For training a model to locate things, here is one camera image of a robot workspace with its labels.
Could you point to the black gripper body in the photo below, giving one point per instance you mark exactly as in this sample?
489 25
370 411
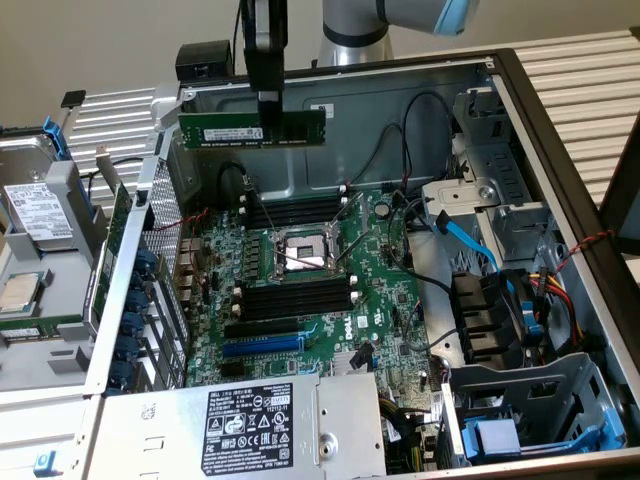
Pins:
267 65

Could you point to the green RAM stick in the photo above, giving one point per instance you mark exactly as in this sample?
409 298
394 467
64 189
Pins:
220 131
30 333

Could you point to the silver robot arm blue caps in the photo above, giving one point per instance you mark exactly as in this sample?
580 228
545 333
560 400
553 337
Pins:
350 30

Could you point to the black box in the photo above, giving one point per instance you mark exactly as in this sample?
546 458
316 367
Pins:
205 57

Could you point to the open PC case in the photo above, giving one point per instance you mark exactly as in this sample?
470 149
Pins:
360 100

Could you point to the CPU socket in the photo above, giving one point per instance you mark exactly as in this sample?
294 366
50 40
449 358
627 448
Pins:
305 250

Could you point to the round coin battery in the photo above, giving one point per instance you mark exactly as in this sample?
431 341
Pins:
382 208

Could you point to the metal locking lever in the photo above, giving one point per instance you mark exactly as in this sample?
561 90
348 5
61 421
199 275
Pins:
354 248
302 260

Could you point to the green graphics card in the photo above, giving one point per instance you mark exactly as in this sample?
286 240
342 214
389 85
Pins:
112 225

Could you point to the long black expansion slot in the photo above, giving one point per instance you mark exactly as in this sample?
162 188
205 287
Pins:
260 329

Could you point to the blue disk carrier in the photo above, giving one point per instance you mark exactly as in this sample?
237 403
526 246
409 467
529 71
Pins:
54 140

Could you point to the green Dell motherboard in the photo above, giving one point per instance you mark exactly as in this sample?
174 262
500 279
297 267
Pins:
390 300

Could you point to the blue expansion slot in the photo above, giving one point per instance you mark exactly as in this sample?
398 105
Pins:
260 346

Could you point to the grey metal disk bay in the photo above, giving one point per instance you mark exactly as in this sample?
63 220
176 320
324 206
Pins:
500 165

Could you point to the silver hard disk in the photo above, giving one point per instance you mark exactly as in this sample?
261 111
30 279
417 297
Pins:
35 210

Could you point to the short black expansion slot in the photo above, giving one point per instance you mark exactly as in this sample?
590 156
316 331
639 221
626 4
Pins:
232 369

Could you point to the black SATA connector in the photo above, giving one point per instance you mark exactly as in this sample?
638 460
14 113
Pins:
361 357

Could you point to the silver chipset heatsink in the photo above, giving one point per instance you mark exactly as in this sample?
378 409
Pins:
342 364

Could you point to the grey parts rack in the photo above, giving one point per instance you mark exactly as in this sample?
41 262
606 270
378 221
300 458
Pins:
65 280

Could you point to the silver CPU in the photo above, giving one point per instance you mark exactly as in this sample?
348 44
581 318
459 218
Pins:
17 295

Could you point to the silver power supply unit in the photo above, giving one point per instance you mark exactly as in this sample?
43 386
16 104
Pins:
150 435

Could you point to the dark panel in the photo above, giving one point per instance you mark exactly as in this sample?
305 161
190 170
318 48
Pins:
625 190

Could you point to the disk bay with blue rails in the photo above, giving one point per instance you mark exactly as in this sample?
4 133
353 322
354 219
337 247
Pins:
530 385

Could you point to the blue latch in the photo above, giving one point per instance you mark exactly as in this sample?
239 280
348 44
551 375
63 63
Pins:
46 464

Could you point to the black clip on white post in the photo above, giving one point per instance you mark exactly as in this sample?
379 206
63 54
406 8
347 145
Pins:
73 98

